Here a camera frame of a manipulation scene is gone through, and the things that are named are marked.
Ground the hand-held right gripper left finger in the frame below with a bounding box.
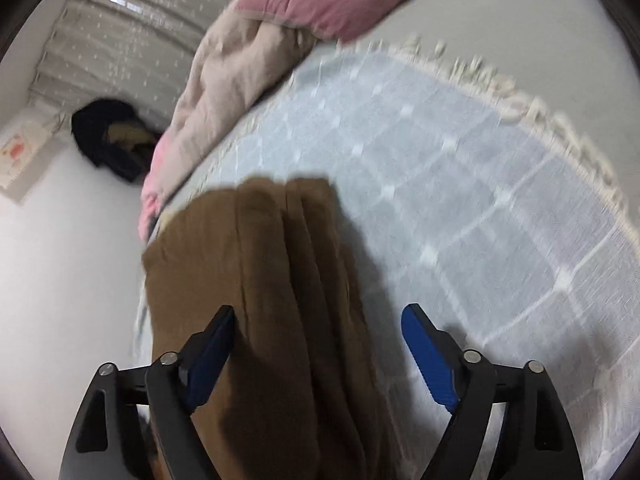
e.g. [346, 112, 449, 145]
[59, 305, 236, 480]

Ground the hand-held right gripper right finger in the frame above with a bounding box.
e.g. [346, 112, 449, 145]
[401, 303, 585, 480]

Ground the brown coat with fur collar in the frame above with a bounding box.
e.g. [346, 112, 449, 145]
[141, 176, 401, 480]

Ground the pile of dark clothes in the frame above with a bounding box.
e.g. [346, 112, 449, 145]
[71, 98, 163, 184]

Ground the light blue checked blanket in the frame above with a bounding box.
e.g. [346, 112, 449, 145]
[132, 40, 633, 480]

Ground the pink fluffy cloth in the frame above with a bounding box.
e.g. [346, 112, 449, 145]
[137, 135, 177, 241]

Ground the white box with red print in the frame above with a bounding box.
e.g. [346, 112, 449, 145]
[0, 112, 68, 206]

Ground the beige duvet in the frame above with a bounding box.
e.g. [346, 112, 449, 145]
[160, 10, 321, 196]

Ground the grey dotted curtain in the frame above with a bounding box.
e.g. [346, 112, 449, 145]
[27, 0, 266, 136]

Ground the grey bed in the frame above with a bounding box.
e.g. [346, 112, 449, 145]
[340, 0, 640, 201]

